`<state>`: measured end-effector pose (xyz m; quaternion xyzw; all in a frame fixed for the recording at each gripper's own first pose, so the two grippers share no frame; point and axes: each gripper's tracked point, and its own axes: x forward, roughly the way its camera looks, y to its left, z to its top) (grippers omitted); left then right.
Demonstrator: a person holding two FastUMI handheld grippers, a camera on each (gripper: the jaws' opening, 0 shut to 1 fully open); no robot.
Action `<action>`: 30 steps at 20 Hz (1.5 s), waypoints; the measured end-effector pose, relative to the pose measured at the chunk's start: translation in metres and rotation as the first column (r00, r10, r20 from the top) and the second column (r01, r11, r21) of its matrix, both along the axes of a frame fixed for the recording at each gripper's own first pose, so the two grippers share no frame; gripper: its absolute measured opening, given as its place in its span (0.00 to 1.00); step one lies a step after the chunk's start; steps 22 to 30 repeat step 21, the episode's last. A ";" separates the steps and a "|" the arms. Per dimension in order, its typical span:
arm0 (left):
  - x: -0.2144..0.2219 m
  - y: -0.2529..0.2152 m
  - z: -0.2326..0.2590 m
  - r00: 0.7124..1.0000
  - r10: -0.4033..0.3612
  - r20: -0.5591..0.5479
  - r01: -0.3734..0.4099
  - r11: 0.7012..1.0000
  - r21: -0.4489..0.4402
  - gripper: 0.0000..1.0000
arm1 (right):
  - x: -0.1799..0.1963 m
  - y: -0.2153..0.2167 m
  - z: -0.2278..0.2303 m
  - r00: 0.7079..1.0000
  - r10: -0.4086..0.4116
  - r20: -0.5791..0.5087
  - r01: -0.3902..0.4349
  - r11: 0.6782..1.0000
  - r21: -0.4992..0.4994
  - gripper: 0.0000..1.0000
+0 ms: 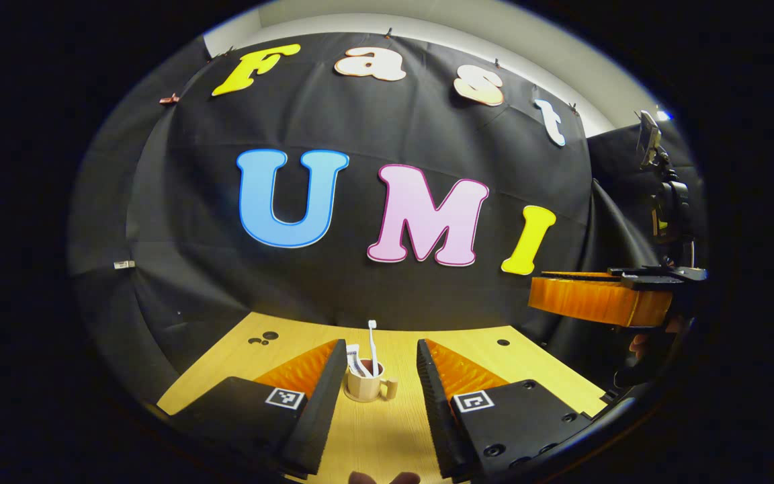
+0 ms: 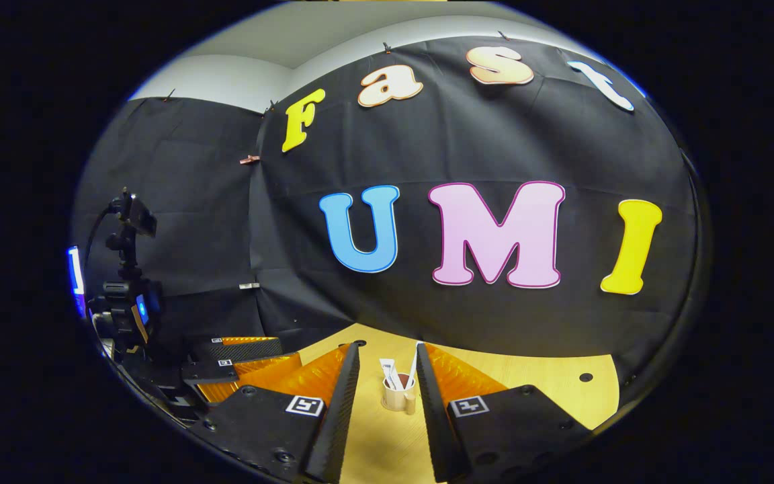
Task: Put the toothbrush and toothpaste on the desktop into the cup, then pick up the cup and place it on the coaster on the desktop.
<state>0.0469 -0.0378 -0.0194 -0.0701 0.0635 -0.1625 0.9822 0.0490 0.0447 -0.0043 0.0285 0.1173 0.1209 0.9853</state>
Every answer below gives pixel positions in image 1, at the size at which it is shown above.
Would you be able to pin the white cloth clip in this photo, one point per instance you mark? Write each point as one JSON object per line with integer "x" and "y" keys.
{"x": 124, "y": 265}

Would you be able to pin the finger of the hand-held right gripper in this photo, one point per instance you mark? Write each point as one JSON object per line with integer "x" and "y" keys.
{"x": 595, "y": 299}
{"x": 662, "y": 273}

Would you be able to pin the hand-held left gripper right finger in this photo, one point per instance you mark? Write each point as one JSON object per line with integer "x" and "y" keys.
{"x": 434, "y": 403}

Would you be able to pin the orange cloth clip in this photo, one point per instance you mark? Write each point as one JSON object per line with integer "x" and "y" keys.
{"x": 169, "y": 99}

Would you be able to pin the black backdrop cloth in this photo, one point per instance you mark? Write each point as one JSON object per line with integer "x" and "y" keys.
{"x": 360, "y": 282}

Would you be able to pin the wooden desktop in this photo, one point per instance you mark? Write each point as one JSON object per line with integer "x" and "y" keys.
{"x": 373, "y": 437}

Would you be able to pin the white toothpaste tube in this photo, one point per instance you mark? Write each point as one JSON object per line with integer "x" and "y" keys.
{"x": 355, "y": 359}

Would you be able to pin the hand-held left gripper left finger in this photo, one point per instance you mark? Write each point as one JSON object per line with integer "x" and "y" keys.
{"x": 326, "y": 396}

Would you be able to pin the light blue toothbrush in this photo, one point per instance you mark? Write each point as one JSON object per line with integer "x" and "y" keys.
{"x": 373, "y": 346}

